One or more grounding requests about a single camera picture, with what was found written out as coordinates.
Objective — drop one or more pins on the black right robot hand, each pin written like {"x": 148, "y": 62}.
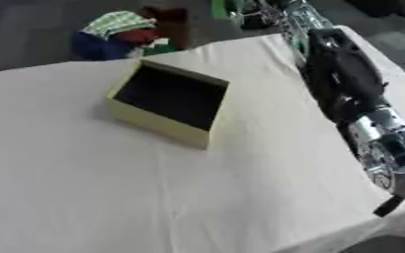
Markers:
{"x": 344, "y": 75}

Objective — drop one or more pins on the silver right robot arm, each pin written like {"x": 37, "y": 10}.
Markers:
{"x": 393, "y": 145}

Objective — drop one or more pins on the tan cardboard box black inside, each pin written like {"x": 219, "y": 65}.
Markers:
{"x": 154, "y": 120}

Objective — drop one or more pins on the brown chair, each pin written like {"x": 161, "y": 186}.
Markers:
{"x": 176, "y": 24}

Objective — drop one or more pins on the red cloth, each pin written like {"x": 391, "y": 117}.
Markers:
{"x": 137, "y": 35}

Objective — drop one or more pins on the green white checked cloth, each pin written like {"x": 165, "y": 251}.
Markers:
{"x": 119, "y": 22}

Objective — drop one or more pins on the blue cloth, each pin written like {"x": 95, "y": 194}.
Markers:
{"x": 96, "y": 47}

